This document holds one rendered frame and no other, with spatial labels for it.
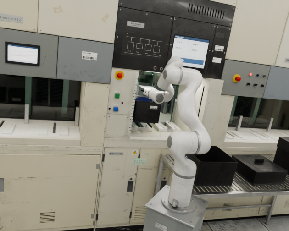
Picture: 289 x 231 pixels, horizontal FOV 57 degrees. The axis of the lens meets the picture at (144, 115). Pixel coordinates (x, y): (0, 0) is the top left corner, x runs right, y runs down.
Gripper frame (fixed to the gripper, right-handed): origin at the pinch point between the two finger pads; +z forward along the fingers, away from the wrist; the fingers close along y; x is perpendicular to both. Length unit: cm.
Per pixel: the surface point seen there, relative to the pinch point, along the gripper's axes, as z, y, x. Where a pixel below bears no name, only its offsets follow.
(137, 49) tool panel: -18.8, -17.1, 30.9
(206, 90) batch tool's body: -21.2, 42.1, 7.2
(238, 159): -52, 62, -37
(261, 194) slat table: -81, 62, -49
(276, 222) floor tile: -22, 153, -123
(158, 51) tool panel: -18.8, -1.9, 31.6
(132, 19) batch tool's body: -19, -23, 50
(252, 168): -66, 63, -37
